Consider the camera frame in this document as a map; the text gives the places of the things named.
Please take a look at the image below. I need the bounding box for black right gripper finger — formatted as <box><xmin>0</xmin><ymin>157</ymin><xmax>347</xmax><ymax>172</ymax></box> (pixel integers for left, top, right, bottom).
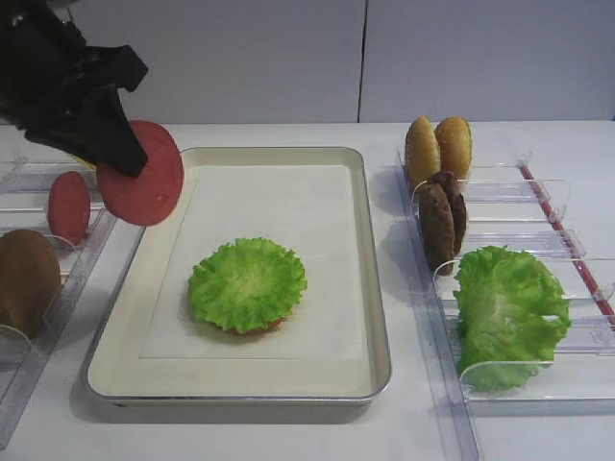
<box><xmin>86</xmin><ymin>45</ymin><xmax>148</xmax><ymax>91</ymax></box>

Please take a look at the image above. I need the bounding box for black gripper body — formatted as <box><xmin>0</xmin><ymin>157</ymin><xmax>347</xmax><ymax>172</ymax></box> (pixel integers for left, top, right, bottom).
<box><xmin>1</xmin><ymin>1</ymin><xmax>118</xmax><ymax>130</ymax></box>

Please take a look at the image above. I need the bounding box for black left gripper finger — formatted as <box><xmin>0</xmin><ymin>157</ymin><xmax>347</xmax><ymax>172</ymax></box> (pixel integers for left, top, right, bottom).
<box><xmin>25</xmin><ymin>88</ymin><xmax>147</xmax><ymax>177</ymax></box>

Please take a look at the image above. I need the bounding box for red tomato slice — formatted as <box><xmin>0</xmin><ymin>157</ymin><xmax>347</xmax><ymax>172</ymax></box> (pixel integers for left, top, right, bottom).
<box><xmin>96</xmin><ymin>120</ymin><xmax>185</xmax><ymax>226</ymax></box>
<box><xmin>47</xmin><ymin>171</ymin><xmax>90</xmax><ymax>246</ymax></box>

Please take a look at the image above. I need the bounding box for green lettuce leaf on tray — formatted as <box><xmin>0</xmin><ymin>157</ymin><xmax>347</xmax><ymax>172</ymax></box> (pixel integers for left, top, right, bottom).
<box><xmin>187</xmin><ymin>237</ymin><xmax>308</xmax><ymax>330</ymax></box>

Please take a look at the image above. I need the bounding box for bun bottom under lettuce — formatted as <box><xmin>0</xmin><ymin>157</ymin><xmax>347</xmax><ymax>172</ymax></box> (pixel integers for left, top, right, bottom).
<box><xmin>220</xmin><ymin>316</ymin><xmax>287</xmax><ymax>336</ymax></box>

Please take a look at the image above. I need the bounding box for front brown meat patty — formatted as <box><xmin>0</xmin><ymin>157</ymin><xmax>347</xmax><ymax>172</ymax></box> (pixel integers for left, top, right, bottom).
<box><xmin>419</xmin><ymin>183</ymin><xmax>455</xmax><ymax>272</ymax></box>

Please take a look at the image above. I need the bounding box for brown meat patty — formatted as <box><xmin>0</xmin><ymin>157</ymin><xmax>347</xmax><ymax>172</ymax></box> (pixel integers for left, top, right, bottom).
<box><xmin>428</xmin><ymin>170</ymin><xmax>467</xmax><ymax>255</ymax></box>
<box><xmin>419</xmin><ymin>183</ymin><xmax>455</xmax><ymax>272</ymax></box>

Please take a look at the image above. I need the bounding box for rear brown meat patty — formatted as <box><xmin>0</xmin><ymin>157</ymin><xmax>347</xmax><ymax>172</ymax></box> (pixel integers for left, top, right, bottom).
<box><xmin>428</xmin><ymin>170</ymin><xmax>467</xmax><ymax>255</ymax></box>

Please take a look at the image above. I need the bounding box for green lettuce leaf in rack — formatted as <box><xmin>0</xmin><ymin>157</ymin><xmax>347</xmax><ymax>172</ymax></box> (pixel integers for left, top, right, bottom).
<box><xmin>454</xmin><ymin>246</ymin><xmax>571</xmax><ymax>392</ymax></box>

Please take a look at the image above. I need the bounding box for left clear acrylic rack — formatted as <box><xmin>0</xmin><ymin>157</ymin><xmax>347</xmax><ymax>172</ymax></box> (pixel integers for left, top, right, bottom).
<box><xmin>0</xmin><ymin>153</ymin><xmax>145</xmax><ymax>436</ymax></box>

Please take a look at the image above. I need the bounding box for brown bun half left rack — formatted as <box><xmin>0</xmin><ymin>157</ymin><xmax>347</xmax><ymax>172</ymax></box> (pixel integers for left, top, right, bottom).
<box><xmin>1</xmin><ymin>230</ymin><xmax>62</xmax><ymax>339</ymax></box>

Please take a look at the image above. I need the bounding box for white paper tray liner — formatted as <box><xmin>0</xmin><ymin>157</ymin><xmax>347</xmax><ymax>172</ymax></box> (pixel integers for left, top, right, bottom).
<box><xmin>138</xmin><ymin>164</ymin><xmax>369</xmax><ymax>360</ymax></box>

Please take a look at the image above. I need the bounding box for cream rectangular metal tray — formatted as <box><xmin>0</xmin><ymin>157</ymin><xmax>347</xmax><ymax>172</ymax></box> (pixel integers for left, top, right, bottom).
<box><xmin>85</xmin><ymin>147</ymin><xmax>391</xmax><ymax>405</ymax></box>

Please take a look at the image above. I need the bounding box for front sesame bun half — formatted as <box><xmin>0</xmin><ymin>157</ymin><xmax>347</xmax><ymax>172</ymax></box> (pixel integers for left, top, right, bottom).
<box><xmin>405</xmin><ymin>116</ymin><xmax>441</xmax><ymax>186</ymax></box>

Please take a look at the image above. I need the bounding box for sesame bun half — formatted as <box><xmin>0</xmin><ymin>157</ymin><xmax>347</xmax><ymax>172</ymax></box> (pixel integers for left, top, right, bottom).
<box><xmin>434</xmin><ymin>116</ymin><xmax>473</xmax><ymax>180</ymax></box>
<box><xmin>405</xmin><ymin>116</ymin><xmax>441</xmax><ymax>186</ymax></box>

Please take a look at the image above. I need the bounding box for rear sesame bun half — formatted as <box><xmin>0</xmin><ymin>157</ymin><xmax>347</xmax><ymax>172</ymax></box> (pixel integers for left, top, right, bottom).
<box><xmin>434</xmin><ymin>116</ymin><xmax>473</xmax><ymax>180</ymax></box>

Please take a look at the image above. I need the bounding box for red rack rail strip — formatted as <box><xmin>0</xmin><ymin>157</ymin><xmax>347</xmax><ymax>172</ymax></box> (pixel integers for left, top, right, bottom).
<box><xmin>517</xmin><ymin>163</ymin><xmax>614</xmax><ymax>327</ymax></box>

